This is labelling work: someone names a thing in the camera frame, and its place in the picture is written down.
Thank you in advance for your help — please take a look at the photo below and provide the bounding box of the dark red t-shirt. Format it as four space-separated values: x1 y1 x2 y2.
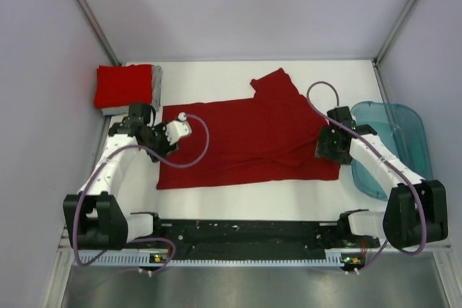
157 69 340 190

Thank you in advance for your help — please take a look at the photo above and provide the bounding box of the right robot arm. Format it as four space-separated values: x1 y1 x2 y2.
315 107 448 250

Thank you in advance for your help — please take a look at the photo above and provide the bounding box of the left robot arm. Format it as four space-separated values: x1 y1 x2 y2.
63 103 191 250

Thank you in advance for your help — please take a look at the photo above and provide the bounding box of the folded bright red t-shirt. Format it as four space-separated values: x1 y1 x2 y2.
94 64 153 109

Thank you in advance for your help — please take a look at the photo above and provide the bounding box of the folded grey t-shirt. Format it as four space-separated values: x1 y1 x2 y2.
98 64 163 117

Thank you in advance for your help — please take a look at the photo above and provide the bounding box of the translucent blue plastic bin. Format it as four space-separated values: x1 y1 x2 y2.
351 101 434 180

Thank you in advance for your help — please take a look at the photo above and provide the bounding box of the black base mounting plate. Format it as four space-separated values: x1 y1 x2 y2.
128 219 367 260

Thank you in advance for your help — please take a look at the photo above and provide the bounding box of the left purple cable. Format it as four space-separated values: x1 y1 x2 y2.
73 112 210 273

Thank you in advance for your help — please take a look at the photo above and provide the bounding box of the right aluminium frame post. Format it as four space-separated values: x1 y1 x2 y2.
372 0 443 64

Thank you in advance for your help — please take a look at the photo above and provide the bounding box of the aluminium frame post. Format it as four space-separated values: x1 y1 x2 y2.
74 0 121 66
372 0 443 64

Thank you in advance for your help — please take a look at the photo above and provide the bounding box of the grey slotted cable duct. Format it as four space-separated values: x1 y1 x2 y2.
79 250 365 270

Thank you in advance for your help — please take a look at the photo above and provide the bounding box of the left aluminium frame post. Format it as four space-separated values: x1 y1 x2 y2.
74 0 121 66

